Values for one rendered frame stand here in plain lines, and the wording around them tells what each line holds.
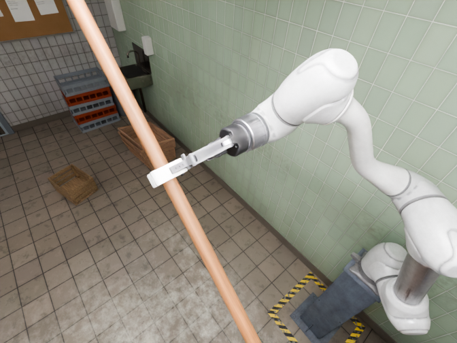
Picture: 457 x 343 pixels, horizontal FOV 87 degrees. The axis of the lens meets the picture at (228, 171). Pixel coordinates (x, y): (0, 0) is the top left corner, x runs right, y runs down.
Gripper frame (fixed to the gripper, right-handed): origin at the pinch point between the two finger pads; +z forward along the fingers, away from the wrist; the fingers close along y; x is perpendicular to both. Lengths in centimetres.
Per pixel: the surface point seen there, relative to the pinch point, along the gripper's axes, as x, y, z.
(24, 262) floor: -7, 252, 92
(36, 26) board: 257, 308, -24
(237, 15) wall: 81, 80, -120
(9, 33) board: 255, 310, 7
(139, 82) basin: 136, 271, -99
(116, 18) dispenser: 221, 262, -110
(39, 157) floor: 109, 352, 49
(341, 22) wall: 30, 19, -121
